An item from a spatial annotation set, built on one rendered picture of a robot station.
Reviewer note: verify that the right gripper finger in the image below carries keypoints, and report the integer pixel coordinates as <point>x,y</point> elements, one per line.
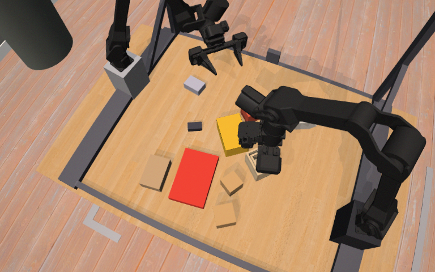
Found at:
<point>238,46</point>
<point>203,60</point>

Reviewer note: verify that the white open box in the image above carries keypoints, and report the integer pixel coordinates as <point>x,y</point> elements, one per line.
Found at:
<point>303,125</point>

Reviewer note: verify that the black metal gantry frame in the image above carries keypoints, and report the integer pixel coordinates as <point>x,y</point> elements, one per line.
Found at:
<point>392,81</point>

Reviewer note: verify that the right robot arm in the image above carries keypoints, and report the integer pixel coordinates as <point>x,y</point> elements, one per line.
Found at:
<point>211,12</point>

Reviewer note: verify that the yellow rectangular block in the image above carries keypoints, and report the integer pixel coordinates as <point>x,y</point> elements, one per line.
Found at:
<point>228,129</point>

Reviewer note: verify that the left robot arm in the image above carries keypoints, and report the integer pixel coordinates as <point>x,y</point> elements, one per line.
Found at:
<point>285,107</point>

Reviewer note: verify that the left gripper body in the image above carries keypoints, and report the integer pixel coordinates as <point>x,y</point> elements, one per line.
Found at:
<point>269,162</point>

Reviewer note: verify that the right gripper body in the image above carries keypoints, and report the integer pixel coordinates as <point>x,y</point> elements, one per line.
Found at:
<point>217,44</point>

